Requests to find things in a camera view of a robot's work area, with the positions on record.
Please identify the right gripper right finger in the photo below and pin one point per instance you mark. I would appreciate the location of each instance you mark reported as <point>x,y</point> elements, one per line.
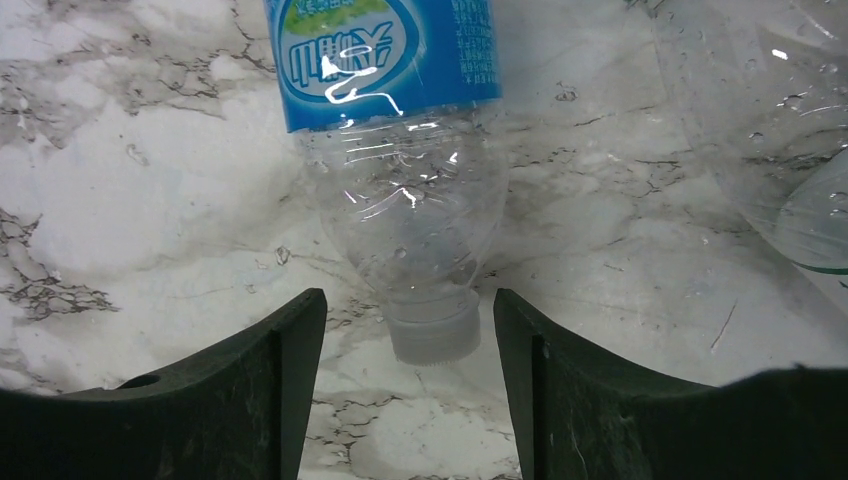
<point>580,411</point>

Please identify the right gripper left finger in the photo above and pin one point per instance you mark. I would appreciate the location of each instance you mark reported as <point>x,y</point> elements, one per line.
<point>238,409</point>

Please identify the clear bottle blue wrap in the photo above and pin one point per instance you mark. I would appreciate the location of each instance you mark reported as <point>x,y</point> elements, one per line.
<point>391,103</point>

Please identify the clear bottle green white label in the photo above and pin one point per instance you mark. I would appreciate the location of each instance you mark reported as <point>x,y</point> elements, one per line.
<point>761,88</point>

